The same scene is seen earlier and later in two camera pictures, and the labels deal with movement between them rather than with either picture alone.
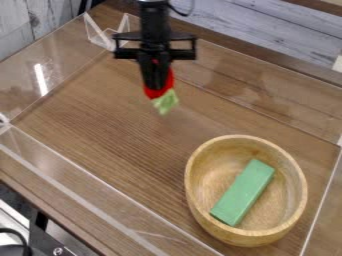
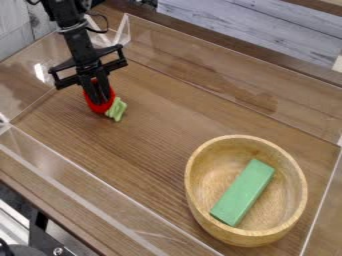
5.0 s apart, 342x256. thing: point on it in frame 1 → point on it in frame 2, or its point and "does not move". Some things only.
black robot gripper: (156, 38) → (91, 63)
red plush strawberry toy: (164, 97) → (114, 107)
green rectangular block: (242, 192) does not move
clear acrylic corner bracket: (103, 38) does not move
